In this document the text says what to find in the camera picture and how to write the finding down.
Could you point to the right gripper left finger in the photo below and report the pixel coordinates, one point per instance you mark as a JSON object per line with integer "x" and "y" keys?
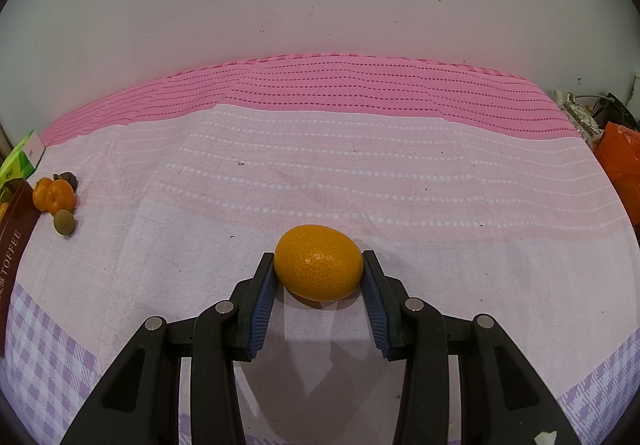
{"x": 136, "y": 400}

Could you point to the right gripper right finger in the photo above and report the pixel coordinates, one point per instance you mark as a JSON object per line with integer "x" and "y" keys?
{"x": 503, "y": 400}

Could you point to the olive green small fruit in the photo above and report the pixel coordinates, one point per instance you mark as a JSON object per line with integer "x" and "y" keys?
{"x": 64, "y": 222}

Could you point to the gold toffee tin box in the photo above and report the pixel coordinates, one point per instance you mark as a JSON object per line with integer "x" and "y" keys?
{"x": 17, "y": 225}

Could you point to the orange tangerine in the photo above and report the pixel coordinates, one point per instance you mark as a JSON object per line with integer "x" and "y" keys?
{"x": 318, "y": 263}
{"x": 39, "y": 194}
{"x": 60, "y": 196}

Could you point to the pink purple checkered tablecloth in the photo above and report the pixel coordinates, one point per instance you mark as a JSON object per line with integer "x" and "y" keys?
{"x": 470, "y": 185}

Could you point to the green tissue pack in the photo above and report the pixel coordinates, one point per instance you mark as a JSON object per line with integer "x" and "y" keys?
{"x": 24, "y": 159}

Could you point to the orange plastic bag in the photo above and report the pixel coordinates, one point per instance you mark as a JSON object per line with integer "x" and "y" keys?
{"x": 619, "y": 155}

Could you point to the glass jar with lid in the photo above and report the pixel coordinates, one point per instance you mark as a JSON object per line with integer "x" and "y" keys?
{"x": 583, "y": 122}

